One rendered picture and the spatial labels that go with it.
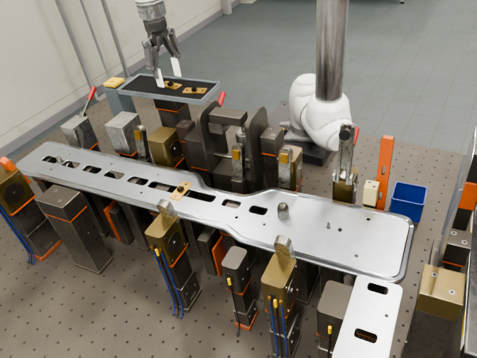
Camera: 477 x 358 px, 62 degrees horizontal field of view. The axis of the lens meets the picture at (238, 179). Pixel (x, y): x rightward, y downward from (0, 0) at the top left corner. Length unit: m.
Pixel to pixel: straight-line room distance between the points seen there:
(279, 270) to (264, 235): 0.16
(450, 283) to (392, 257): 0.15
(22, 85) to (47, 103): 0.29
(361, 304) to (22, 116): 3.57
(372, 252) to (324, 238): 0.12
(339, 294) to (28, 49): 3.56
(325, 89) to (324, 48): 0.15
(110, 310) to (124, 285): 0.10
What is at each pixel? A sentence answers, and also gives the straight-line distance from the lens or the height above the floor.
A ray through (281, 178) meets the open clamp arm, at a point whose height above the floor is 1.01.
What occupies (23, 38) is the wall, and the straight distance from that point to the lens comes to 4.05.
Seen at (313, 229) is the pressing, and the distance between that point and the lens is 1.08.
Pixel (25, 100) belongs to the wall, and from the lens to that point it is 4.09.
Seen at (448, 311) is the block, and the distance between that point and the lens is 0.94.
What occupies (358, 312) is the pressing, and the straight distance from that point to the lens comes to 0.93.
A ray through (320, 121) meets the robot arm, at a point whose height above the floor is 0.98.
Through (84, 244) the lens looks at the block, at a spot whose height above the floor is 0.86.
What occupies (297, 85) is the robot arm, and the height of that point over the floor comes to 1.02.
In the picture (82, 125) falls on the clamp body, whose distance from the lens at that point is 1.68.
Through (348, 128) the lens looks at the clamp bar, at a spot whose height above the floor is 1.20.
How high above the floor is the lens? 1.79
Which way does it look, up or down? 39 degrees down
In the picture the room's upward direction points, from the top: 9 degrees counter-clockwise
